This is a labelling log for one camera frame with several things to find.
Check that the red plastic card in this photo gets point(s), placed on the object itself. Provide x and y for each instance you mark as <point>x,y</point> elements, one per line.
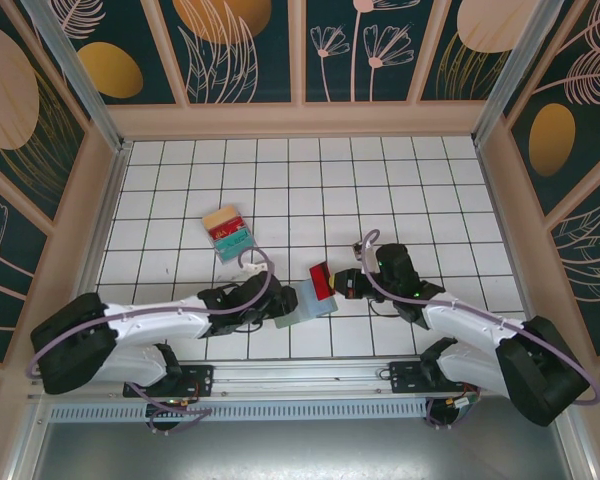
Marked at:
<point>321,282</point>

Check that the green card holder wallet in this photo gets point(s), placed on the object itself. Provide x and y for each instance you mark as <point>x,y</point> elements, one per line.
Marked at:
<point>310,311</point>

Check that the teal card with white print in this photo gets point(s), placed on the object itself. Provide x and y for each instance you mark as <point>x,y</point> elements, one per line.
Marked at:
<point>234,246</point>

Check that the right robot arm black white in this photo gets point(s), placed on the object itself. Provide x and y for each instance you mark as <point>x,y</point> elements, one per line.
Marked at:
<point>470,329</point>

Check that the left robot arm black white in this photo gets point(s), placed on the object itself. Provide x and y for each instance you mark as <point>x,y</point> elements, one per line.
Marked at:
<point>155,324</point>

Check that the stack of coloured cards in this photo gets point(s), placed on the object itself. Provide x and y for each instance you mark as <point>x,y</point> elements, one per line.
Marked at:
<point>232,261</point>

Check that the red VIP card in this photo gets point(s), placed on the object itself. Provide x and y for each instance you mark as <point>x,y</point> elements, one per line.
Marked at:
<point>227,229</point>

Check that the beige plastic card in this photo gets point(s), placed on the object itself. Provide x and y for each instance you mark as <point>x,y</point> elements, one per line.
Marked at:
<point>219,216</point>

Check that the grey metal sheet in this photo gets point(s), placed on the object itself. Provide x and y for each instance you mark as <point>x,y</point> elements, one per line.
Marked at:
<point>300,450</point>

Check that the small green controller board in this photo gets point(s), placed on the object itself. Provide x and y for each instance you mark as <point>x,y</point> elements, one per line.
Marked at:
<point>462,402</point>

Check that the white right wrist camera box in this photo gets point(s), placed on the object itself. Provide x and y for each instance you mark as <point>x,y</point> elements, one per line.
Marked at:
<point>362,260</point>

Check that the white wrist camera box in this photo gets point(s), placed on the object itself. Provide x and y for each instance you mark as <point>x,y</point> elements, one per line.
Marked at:
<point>362,260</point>
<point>253,269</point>

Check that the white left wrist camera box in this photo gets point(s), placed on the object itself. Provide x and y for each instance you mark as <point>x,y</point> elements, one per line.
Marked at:
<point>253,269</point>

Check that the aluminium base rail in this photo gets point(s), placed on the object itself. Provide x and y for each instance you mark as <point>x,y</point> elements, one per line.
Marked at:
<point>305,372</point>

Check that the aluminium frame post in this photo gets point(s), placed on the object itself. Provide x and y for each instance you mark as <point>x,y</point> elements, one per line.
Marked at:
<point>80,80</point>
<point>510,75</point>

